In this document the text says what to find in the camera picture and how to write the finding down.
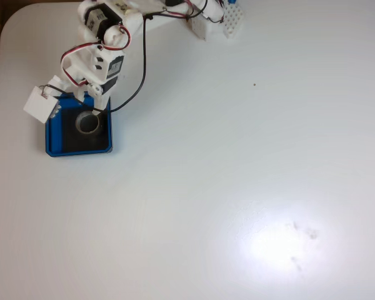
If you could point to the white perforated plate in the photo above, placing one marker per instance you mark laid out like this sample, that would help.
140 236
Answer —
234 20

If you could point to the white camera box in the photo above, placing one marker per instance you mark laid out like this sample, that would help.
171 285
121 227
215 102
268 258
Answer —
39 104

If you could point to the small blue piece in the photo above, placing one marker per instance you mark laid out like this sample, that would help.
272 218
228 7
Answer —
232 1

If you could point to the blue square box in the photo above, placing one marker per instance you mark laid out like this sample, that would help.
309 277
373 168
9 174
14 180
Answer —
51 140

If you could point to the black tape roll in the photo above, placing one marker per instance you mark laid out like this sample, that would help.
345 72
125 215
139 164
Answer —
88 130

